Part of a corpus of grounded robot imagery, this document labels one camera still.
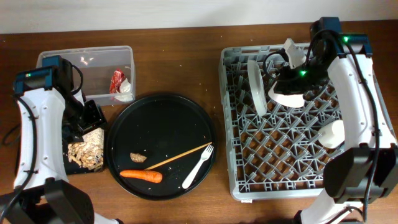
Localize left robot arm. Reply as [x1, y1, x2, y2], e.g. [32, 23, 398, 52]
[1, 55, 120, 223]

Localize red snack wrapper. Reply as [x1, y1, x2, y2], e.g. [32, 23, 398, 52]
[109, 69, 126, 94]

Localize pink bowl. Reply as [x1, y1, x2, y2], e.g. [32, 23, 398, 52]
[268, 83, 305, 108]

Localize grey dishwasher rack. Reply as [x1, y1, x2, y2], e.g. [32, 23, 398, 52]
[219, 45, 345, 201]

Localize round black tray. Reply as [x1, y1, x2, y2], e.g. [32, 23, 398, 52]
[104, 93, 217, 200]

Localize brown food chunk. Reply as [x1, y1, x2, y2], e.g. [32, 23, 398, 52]
[130, 153, 147, 163]

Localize food scraps pile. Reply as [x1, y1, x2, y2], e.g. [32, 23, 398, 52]
[67, 128, 104, 172]

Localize wooden chopstick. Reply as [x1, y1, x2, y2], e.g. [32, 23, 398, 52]
[144, 142, 212, 170]

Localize white tissue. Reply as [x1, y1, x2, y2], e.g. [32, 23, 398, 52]
[114, 78, 134, 102]

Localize grey plate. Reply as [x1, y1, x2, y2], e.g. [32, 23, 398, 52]
[247, 60, 267, 116]

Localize white cup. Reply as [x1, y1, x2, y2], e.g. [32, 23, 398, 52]
[318, 120, 345, 149]

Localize clear plastic bin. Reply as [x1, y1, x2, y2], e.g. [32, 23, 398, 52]
[36, 45, 136, 106]

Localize black rectangular tray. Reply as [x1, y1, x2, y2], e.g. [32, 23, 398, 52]
[62, 124, 108, 175]

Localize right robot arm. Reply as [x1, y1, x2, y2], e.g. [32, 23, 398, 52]
[269, 17, 397, 223]

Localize orange carrot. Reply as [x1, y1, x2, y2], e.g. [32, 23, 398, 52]
[119, 170, 163, 184]

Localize white plastic fork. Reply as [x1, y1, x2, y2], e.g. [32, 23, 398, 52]
[182, 144, 214, 189]

